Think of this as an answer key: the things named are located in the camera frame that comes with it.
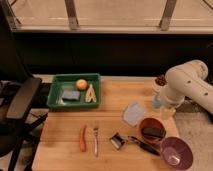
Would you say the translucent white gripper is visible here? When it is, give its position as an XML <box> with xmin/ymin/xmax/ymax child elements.
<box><xmin>152</xmin><ymin>84</ymin><xmax>176</xmax><ymax>120</ymax></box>

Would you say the light blue towel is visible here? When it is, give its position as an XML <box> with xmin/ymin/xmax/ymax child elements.
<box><xmin>123</xmin><ymin>102</ymin><xmax>144</xmax><ymax>127</ymax></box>

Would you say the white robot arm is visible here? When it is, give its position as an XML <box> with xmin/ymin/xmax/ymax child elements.
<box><xmin>153</xmin><ymin>60</ymin><xmax>213</xmax><ymax>123</ymax></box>

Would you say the brown pine cone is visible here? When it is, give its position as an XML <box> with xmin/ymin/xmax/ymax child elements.
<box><xmin>155</xmin><ymin>75</ymin><xmax>166</xmax><ymax>86</ymax></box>

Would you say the orange bowl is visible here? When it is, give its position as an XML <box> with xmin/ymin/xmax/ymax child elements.
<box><xmin>139</xmin><ymin>118</ymin><xmax>166</xmax><ymax>145</ymax></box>

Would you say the dark block in bowl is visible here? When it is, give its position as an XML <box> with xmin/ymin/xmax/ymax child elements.
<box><xmin>142</xmin><ymin>127</ymin><xmax>166</xmax><ymax>139</ymax></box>

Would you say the purple bowl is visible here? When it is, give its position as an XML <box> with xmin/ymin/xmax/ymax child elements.
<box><xmin>160</xmin><ymin>137</ymin><xmax>193</xmax><ymax>171</ymax></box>

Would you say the metal black peeler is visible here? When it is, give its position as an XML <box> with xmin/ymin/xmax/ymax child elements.
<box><xmin>110</xmin><ymin>133</ymin><xmax>125</xmax><ymax>150</ymax></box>

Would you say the silver fork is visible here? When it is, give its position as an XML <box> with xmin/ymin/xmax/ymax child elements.
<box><xmin>93</xmin><ymin>127</ymin><xmax>98</xmax><ymax>157</ymax></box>

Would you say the yellow red apple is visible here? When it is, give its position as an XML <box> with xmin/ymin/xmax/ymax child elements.
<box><xmin>76</xmin><ymin>79</ymin><xmax>87</xmax><ymax>91</ymax></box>

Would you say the orange carrot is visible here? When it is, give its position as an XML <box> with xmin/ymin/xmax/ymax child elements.
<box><xmin>79</xmin><ymin>125</ymin><xmax>86</xmax><ymax>152</ymax></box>

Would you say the blue sponge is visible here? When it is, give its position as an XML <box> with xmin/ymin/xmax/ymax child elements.
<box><xmin>62</xmin><ymin>90</ymin><xmax>80</xmax><ymax>100</ymax></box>

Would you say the black office chair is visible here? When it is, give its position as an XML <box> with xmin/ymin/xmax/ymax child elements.
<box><xmin>0</xmin><ymin>0</ymin><xmax>48</xmax><ymax>171</ymax></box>

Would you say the black handled tool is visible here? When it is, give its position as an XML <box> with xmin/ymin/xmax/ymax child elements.
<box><xmin>127</xmin><ymin>136</ymin><xmax>160</xmax><ymax>156</ymax></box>

